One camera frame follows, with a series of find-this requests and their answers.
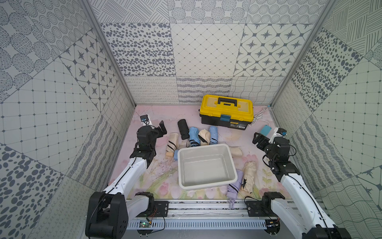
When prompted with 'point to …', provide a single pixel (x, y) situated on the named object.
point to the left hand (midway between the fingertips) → (153, 120)
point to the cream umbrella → (249, 171)
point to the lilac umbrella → (233, 188)
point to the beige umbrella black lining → (204, 137)
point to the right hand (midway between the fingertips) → (261, 138)
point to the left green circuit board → (144, 223)
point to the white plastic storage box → (205, 166)
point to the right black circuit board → (273, 226)
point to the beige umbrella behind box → (236, 151)
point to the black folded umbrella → (183, 129)
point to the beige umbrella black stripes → (172, 145)
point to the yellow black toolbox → (226, 111)
